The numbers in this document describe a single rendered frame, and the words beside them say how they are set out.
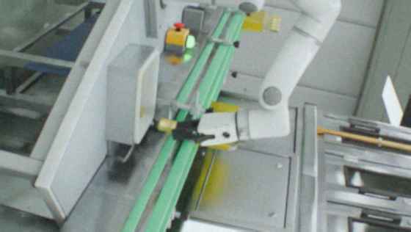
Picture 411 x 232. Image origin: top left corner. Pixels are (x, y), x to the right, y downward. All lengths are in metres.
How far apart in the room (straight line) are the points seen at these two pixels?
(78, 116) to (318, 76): 6.90
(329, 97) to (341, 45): 0.91
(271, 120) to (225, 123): 0.12
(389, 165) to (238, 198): 0.74
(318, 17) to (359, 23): 6.39
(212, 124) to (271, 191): 0.46
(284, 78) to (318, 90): 6.79
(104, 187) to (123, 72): 0.30
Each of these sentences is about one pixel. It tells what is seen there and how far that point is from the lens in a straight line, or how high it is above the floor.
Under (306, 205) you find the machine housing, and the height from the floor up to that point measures 1.36.
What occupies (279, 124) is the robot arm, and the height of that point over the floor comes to 1.20.
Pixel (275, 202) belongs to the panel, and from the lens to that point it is 1.60.
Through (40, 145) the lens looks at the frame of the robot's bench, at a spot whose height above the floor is 0.67.
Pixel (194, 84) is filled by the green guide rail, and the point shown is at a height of 0.91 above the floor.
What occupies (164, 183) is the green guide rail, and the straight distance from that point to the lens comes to 1.33.
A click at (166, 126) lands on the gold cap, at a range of 1.30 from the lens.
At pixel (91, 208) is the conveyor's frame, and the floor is 0.80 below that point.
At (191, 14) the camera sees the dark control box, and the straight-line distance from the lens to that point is 2.06.
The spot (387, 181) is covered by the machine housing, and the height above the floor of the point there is 1.69.
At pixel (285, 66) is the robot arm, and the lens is 1.18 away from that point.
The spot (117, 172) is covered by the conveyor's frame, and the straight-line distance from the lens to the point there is 1.32.
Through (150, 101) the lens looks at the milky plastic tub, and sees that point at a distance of 1.43.
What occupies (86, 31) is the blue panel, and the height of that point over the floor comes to 0.39.
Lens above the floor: 1.14
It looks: 7 degrees down
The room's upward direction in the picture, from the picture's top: 101 degrees clockwise
